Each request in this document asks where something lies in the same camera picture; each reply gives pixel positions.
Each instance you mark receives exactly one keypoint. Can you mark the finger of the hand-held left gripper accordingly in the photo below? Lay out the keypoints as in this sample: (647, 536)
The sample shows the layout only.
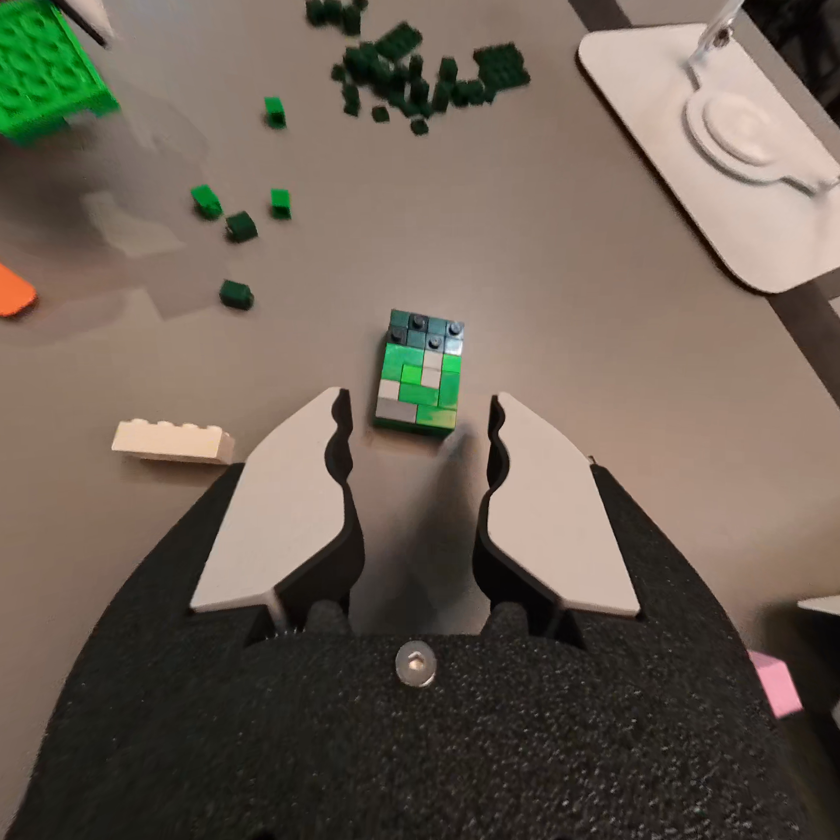
(92, 10)

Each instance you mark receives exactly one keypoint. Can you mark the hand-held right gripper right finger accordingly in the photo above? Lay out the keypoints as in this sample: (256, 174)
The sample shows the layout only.
(558, 525)

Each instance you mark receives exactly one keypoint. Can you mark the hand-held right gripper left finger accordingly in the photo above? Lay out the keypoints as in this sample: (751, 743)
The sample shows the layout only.
(275, 518)

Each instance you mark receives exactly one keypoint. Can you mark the green mosaic lego panel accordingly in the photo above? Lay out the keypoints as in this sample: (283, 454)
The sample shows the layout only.
(46, 72)

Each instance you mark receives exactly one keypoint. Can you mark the white lego brick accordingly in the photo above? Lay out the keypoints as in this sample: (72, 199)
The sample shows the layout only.
(170, 443)

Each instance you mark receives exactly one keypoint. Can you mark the green lego block dark studs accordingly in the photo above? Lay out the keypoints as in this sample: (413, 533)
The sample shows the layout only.
(420, 387)

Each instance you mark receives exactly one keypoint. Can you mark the small bright green lego brick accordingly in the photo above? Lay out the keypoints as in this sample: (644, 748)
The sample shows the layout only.
(207, 202)
(274, 113)
(280, 205)

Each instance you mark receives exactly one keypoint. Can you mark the small dark green lego brick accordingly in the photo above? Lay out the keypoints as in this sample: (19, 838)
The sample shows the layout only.
(241, 228)
(236, 295)

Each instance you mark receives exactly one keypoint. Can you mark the pink lego pig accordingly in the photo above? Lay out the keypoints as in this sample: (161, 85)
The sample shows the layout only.
(774, 682)

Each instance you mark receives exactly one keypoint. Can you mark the orange lego brick separator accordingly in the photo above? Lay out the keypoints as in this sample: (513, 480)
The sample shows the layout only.
(14, 292)

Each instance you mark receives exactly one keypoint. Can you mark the pile of dark green lego pieces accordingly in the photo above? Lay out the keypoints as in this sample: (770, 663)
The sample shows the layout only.
(420, 65)

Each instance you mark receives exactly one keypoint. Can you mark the white stand base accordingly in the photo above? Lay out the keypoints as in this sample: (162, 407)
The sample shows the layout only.
(722, 197)

